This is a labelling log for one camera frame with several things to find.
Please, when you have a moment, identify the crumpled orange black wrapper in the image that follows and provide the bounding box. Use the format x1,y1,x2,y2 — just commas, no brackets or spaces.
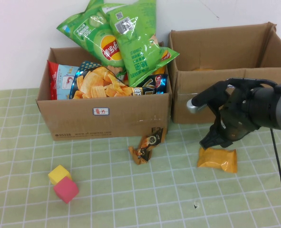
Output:
127,128,166,166

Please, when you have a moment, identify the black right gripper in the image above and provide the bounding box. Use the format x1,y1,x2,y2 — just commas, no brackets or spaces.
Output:
199,87,260,149

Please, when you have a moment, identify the yellow chip bag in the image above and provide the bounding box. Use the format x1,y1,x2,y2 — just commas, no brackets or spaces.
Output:
153,66,166,76

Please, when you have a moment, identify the yellow snack packet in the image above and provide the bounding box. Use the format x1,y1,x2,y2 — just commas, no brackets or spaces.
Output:
197,147,238,173

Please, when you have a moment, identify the black camera cable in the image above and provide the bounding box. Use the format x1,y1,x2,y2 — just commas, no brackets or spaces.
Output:
227,77,279,90

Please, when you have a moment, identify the taped cardboard box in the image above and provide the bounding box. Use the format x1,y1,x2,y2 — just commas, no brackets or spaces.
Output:
166,21,281,124

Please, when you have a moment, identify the green chip bag showing barcode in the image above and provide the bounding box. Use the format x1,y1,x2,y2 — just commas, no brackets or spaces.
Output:
101,0,180,88

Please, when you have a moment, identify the green checkered tablecloth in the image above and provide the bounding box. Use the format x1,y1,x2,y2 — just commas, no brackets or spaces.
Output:
0,88,281,228

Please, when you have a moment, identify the blue bag with chip picture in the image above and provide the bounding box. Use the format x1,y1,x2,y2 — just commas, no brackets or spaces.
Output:
68,61,134,100

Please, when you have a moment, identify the white label with red writing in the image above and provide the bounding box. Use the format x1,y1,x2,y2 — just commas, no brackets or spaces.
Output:
92,107,110,116

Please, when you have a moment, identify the thin black hanging cable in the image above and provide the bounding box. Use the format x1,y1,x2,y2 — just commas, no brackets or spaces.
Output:
270,128,281,228

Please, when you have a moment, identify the black and blue snack bag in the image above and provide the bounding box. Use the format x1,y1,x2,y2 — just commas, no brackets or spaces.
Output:
130,74,168,96

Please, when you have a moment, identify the pink foam cube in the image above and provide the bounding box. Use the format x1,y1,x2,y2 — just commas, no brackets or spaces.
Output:
53,176,80,204

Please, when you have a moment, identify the clear packing tape strip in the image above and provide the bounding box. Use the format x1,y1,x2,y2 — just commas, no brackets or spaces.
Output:
176,91,198,99

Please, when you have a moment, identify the red light-blue shrimp chip bag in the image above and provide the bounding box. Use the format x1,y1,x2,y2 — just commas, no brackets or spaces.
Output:
47,60,80,100

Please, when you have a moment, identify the yellow foam cube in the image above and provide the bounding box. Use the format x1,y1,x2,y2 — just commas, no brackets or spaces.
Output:
48,165,72,185

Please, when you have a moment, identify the green chip bag showing logo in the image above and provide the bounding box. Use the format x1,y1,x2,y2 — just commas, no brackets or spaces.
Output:
56,0,126,68

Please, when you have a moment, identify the printed cardboard box of chips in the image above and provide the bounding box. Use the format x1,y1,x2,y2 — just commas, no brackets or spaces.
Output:
35,42,172,141

